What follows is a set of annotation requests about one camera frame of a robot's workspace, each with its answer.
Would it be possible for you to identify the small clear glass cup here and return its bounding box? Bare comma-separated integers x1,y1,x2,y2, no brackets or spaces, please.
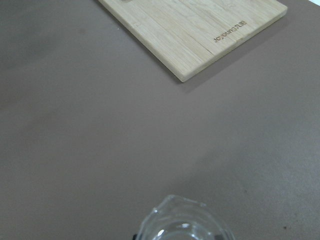
132,194,235,240

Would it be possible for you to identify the bamboo cutting board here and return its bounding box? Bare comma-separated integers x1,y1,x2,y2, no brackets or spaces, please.
101,0,288,82

